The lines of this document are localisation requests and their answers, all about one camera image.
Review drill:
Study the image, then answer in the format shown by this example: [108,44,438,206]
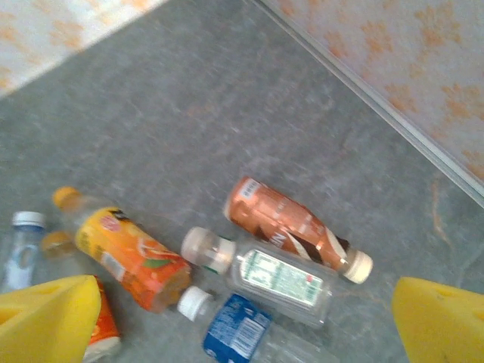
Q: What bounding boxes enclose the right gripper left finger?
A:
[0,275,102,363]

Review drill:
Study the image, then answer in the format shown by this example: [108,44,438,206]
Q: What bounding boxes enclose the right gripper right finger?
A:
[391,276,484,363]

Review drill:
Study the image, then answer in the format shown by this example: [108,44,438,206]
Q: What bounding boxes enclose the orange label bottle orange cap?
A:
[40,230,123,363]

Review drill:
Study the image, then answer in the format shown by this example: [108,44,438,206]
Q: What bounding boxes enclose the yellow orange juice bottle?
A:
[52,186,193,314]

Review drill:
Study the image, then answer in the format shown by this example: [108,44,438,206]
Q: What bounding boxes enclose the clear bottle white green label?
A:
[180,225,334,329]

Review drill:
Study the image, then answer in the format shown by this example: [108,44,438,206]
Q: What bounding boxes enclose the brown coffee bottle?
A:
[225,175,374,285]

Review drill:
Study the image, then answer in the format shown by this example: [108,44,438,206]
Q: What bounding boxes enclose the blue label water bottle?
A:
[177,285,341,363]

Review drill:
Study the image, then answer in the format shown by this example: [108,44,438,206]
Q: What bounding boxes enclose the clear bottle light-blue label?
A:
[0,210,47,294]

